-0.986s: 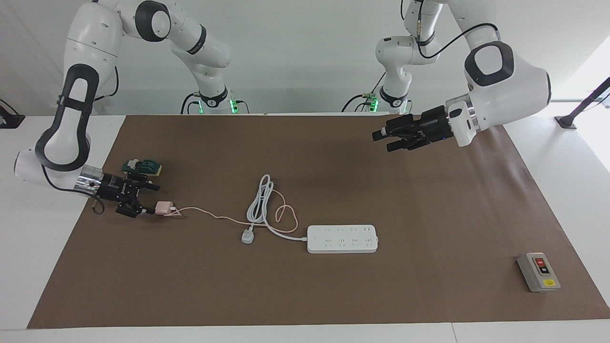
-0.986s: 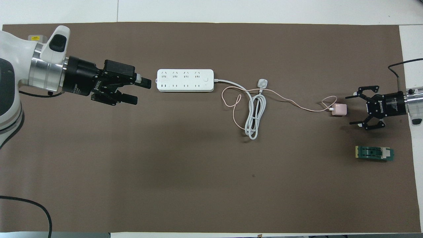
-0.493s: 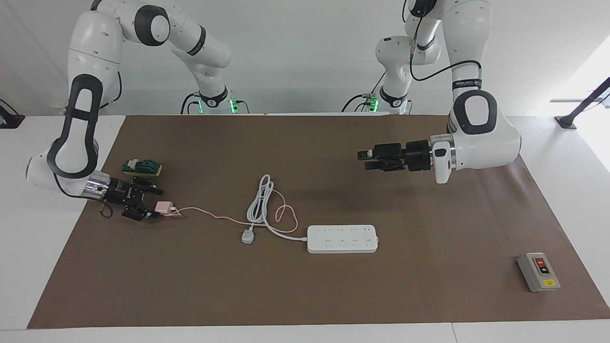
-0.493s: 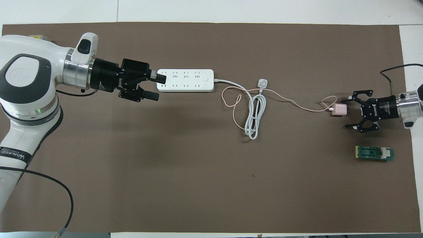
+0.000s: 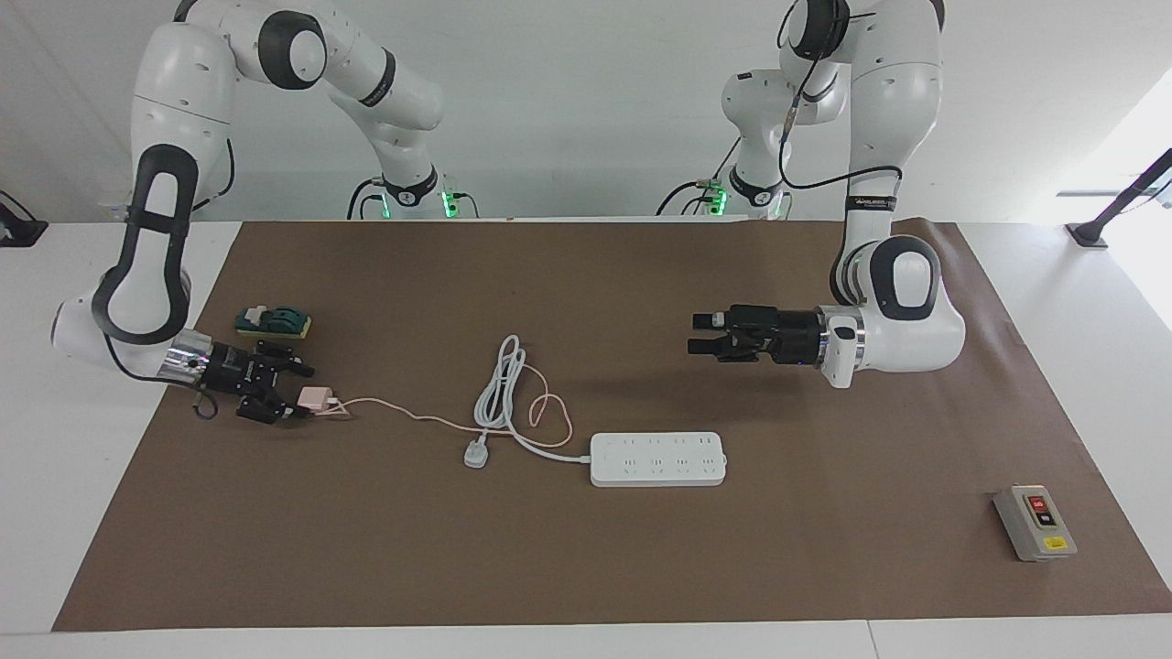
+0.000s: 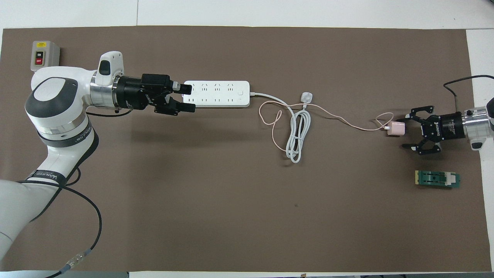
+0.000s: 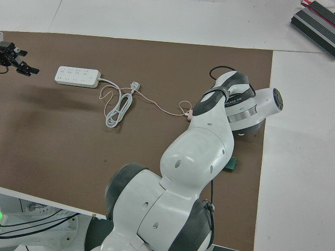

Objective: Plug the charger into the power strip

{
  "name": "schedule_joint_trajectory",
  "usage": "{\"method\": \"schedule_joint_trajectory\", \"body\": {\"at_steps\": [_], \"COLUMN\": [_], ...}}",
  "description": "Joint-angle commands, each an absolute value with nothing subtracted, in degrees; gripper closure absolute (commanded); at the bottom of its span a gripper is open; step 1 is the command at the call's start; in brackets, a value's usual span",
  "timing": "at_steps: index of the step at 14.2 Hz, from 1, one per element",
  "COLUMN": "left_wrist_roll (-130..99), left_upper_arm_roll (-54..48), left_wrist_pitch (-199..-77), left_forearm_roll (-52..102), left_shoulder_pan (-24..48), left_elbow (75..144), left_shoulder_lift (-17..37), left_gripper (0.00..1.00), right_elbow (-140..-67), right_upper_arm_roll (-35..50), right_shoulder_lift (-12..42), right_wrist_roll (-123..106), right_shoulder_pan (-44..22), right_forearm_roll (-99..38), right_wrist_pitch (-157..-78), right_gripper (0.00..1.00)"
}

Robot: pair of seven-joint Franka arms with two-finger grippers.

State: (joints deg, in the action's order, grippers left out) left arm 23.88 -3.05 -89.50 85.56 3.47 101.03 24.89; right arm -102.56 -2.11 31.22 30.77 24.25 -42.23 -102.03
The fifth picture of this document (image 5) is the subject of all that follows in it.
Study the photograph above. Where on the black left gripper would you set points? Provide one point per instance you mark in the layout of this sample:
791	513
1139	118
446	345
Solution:
787	337

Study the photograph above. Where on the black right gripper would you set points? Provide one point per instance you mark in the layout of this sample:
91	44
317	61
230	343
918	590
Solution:
233	371

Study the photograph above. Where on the pink charger adapter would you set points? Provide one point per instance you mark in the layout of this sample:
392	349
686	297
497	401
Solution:
316	399

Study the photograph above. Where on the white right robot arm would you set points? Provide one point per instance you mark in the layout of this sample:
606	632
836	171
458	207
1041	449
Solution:
174	91

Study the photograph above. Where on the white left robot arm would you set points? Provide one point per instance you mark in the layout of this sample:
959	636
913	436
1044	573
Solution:
897	91

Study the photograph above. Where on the white power strip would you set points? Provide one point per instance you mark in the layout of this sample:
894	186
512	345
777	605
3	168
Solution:
659	459

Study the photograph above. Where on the white power strip plug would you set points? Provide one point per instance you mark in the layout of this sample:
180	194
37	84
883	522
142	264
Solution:
475	454

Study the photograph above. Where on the green circuit board module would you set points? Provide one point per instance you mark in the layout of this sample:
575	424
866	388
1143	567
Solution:
275	322

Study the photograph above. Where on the brown table mat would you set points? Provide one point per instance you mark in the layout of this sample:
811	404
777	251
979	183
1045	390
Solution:
595	558

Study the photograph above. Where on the black angled stand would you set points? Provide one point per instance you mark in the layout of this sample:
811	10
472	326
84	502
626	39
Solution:
1122	197

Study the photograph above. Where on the black clamp mount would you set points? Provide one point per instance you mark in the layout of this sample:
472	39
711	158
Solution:
18	229

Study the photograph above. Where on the grey on-off switch box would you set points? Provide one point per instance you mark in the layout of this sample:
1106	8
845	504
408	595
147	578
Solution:
1035	523

